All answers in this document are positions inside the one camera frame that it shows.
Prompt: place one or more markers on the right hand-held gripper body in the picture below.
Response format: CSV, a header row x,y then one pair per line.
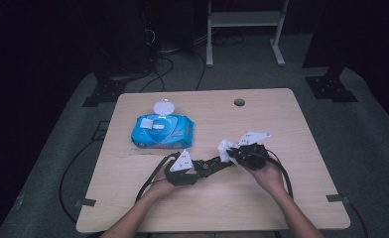
x,y
253,157

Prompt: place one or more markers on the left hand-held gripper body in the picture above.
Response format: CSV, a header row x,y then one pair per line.
x,y
179,177

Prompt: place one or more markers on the white wet wipe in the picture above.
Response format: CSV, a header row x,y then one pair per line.
x,y
225,148

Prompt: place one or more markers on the blue toy car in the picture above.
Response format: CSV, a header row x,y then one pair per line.
x,y
215,166

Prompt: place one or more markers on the blue wet wipes pack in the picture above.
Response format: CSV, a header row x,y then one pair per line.
x,y
179,132

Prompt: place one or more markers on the person's left hand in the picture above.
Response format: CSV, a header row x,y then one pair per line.
x,y
159,188

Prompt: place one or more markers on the person's right hand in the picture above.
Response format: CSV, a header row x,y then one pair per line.
x,y
270,180

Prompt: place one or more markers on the grey tape strip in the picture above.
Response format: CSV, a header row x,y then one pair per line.
x,y
86,202
336,198

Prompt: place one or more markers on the black stand base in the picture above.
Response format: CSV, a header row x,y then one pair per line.
x,y
104,92
331,87

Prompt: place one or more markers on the white metal stand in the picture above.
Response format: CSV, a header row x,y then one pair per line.
x,y
245,19

